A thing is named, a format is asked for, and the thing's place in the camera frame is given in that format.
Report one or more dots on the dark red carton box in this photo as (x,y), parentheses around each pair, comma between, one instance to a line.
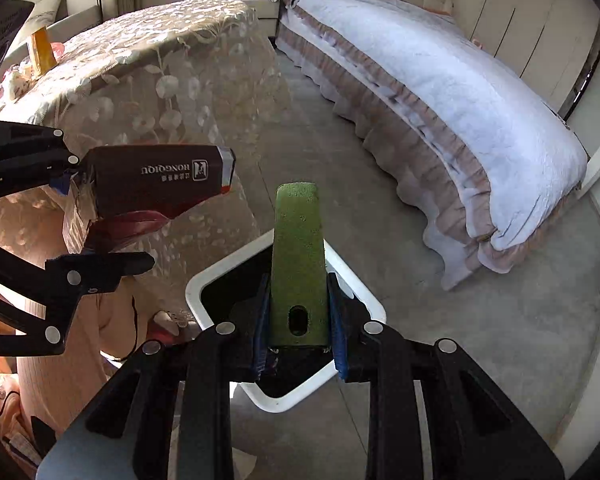
(155,175)

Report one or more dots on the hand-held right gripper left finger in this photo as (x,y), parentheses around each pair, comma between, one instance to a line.
(261,332)

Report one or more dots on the white nightstand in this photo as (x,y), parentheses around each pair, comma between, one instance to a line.
(265,15)

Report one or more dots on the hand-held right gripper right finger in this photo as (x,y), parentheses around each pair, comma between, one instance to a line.
(338,332)

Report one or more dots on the round table with floral tablecloth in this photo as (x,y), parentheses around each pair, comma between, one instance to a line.
(170,85)

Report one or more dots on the beige wardrobe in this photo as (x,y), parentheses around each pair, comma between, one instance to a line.
(520,20)

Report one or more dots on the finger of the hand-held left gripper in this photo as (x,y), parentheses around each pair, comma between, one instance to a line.
(63,183)
(105,267)

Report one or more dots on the green box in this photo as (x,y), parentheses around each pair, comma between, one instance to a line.
(297,260)

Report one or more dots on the yellow packet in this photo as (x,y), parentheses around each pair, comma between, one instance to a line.
(42,52)

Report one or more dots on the white crumpled wrapper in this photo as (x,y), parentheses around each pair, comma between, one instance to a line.
(17,80)

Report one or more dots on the white bin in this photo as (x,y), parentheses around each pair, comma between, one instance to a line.
(200,285)

